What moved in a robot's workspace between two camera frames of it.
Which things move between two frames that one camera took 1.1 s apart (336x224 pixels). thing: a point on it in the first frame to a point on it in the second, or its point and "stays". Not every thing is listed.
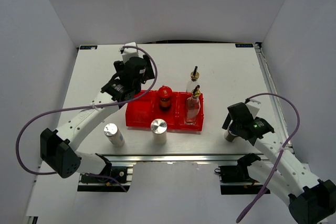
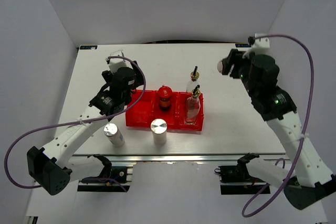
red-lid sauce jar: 165,94 stays
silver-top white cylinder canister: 158,127 stays
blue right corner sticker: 244,45 stays
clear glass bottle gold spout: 192,107 stays
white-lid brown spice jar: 230,136 to 224,66
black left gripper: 148,73 to 138,80
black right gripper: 227,122 to 237,59
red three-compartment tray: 142,110 stays
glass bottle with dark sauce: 192,85 stays
